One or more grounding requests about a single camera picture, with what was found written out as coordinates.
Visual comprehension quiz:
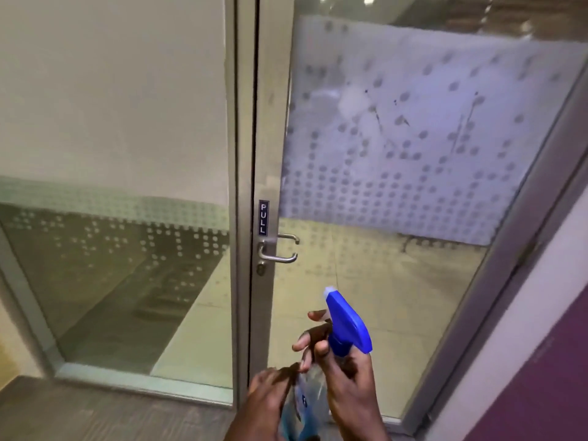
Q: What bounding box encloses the clear spray bottle blue trigger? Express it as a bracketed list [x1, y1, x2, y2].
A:
[279, 286, 373, 441]

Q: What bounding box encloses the silver lever door handle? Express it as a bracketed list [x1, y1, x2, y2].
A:
[257, 240, 299, 264]

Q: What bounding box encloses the aluminium framed glass door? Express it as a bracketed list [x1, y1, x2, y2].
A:
[248, 0, 588, 437]

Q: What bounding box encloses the person's right hand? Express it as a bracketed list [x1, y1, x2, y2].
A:
[292, 310, 386, 428]

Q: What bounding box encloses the person's left hand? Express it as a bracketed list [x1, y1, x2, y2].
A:
[238, 364, 300, 428]

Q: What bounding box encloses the aluminium door frame post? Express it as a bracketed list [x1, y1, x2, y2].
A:
[224, 0, 259, 409]

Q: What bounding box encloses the person's left forearm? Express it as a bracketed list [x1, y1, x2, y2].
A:
[224, 415, 277, 441]

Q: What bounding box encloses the frosted dotted panel film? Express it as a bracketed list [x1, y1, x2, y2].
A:
[0, 175, 230, 235]

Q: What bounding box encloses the glass side panel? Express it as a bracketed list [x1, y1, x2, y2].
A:
[0, 0, 235, 405]

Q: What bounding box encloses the frosted dotted door film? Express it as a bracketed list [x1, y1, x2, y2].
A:
[278, 14, 588, 247]

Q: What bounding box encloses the person's right forearm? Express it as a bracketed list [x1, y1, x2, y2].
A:
[334, 421, 390, 441]

